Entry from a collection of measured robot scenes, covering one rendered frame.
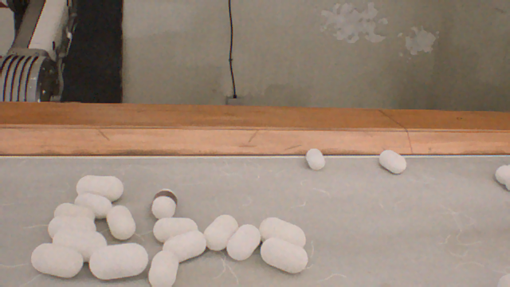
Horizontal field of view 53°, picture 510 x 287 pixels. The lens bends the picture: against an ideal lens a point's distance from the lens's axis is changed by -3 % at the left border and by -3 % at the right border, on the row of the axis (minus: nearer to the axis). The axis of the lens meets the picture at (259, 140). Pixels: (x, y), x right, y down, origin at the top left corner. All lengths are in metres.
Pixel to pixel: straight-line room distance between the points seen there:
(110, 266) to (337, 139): 0.34
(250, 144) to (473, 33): 2.28
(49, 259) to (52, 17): 0.54
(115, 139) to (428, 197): 0.32
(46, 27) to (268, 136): 0.40
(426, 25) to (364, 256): 2.57
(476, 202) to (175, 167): 0.30
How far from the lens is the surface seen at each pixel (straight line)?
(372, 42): 2.78
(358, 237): 0.43
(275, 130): 0.59
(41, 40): 0.81
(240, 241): 0.37
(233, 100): 2.52
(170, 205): 0.42
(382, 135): 0.63
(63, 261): 0.35
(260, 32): 2.53
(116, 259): 0.35
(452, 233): 0.47
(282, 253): 0.36
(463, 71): 2.82
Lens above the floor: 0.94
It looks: 19 degrees down
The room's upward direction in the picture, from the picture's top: 5 degrees clockwise
